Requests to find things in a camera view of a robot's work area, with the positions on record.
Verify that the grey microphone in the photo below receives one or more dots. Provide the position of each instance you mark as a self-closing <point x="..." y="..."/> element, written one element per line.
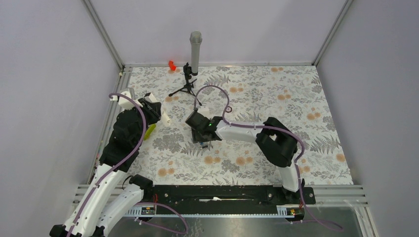
<point x="195" y="40"/>

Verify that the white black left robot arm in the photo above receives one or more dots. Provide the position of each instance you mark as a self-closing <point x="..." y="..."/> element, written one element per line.
<point x="94" y="217"/>

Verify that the black microphone stand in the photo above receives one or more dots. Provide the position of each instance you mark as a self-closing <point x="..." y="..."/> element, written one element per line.
<point x="188" y="86"/>

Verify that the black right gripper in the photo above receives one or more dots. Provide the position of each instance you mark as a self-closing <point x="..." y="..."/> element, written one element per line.
<point x="196" y="138"/>

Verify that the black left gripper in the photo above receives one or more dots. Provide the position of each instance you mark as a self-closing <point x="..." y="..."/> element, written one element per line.
<point x="152" y="109"/>

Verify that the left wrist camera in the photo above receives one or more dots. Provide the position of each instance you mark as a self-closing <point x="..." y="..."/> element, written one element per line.
<point x="126" y="99"/>

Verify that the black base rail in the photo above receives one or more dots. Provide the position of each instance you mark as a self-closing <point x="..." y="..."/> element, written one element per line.
<point x="210" y="199"/>

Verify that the slotted grey cable duct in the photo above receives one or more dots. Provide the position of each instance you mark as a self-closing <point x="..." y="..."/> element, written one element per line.
<point x="279" y="212"/>

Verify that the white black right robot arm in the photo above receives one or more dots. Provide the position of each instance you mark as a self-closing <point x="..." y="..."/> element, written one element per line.
<point x="275" y="141"/>

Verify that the yellow green block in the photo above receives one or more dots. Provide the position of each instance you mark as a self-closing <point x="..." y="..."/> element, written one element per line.
<point x="149" y="130"/>

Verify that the orange plastic clip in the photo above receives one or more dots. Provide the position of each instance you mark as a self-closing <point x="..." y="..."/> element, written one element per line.
<point x="172" y="65"/>

